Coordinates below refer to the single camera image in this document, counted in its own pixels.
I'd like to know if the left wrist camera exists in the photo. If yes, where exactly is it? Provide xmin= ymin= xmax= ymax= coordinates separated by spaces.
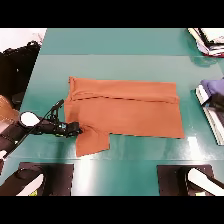
xmin=49 ymin=98 xmax=66 ymax=118

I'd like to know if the black garment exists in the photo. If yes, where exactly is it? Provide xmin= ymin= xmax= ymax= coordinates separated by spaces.
xmin=0 ymin=40 xmax=42 ymax=108

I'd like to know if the brown garment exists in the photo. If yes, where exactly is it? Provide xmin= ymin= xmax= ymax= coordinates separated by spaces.
xmin=0 ymin=94 xmax=21 ymax=124

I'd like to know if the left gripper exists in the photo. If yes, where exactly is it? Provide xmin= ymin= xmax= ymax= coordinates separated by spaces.
xmin=64 ymin=121 xmax=84 ymax=138

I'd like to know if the purple garment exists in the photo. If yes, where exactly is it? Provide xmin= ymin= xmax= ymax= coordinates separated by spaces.
xmin=200 ymin=77 xmax=224 ymax=100

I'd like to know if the black cable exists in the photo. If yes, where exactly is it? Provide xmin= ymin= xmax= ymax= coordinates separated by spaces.
xmin=3 ymin=109 xmax=54 ymax=158

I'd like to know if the orange T-shirt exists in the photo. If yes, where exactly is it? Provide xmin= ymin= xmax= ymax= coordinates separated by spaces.
xmin=63 ymin=76 xmax=186 ymax=158

